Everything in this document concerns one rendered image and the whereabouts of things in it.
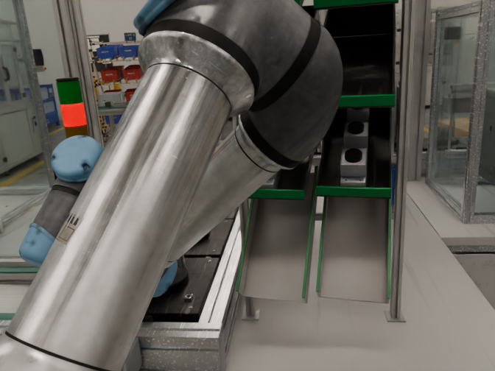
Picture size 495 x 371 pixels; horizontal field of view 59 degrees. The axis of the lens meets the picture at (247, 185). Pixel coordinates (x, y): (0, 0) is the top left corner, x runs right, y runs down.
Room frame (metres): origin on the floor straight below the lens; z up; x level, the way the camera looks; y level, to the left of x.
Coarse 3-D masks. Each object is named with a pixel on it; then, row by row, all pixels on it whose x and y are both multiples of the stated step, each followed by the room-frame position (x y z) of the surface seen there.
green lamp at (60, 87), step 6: (60, 84) 0.99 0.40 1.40; (66, 84) 0.99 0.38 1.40; (72, 84) 1.00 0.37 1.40; (78, 84) 1.01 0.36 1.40; (60, 90) 0.99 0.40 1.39; (66, 90) 0.99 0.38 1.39; (72, 90) 1.00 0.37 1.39; (78, 90) 1.01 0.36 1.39; (60, 96) 1.00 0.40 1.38; (66, 96) 0.99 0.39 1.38; (72, 96) 0.99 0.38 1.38; (78, 96) 1.00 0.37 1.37; (60, 102) 1.00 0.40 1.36; (66, 102) 0.99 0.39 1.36; (72, 102) 0.99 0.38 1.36; (78, 102) 1.00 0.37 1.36
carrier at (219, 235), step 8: (224, 224) 1.19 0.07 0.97; (232, 224) 1.20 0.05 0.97; (208, 232) 1.11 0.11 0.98; (216, 232) 1.14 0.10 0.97; (224, 232) 1.13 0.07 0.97; (200, 240) 1.08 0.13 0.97; (208, 240) 1.08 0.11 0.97; (216, 240) 1.08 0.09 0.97; (224, 240) 1.08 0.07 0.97; (192, 248) 1.04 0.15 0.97; (200, 248) 1.04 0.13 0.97; (208, 248) 1.03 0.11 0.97; (216, 248) 1.03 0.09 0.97; (224, 248) 1.05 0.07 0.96; (184, 256) 1.01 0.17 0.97; (192, 256) 1.00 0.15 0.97; (200, 256) 1.00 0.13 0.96; (216, 256) 0.99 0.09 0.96
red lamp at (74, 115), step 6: (66, 108) 0.99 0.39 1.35; (72, 108) 0.99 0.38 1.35; (78, 108) 1.00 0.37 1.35; (84, 108) 1.02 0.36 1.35; (66, 114) 0.99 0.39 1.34; (72, 114) 0.99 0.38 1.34; (78, 114) 1.00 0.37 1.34; (84, 114) 1.01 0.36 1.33; (66, 120) 0.99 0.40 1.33; (72, 120) 0.99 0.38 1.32; (78, 120) 1.00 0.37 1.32; (84, 120) 1.01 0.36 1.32; (66, 126) 0.99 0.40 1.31; (72, 126) 0.99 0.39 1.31
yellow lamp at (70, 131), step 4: (64, 128) 1.00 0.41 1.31; (68, 128) 0.99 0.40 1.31; (72, 128) 0.99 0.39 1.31; (76, 128) 0.99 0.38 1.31; (80, 128) 1.00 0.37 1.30; (84, 128) 1.01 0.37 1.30; (68, 132) 0.99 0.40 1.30; (72, 132) 0.99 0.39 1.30; (76, 132) 0.99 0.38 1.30; (80, 132) 1.00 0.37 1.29; (84, 132) 1.00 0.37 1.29; (68, 136) 0.99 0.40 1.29
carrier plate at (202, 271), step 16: (192, 272) 0.91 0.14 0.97; (208, 272) 0.90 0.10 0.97; (192, 288) 0.84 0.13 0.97; (208, 288) 0.84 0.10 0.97; (160, 304) 0.78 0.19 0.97; (176, 304) 0.78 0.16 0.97; (192, 304) 0.77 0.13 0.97; (160, 320) 0.75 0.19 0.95; (176, 320) 0.75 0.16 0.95; (192, 320) 0.74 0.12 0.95
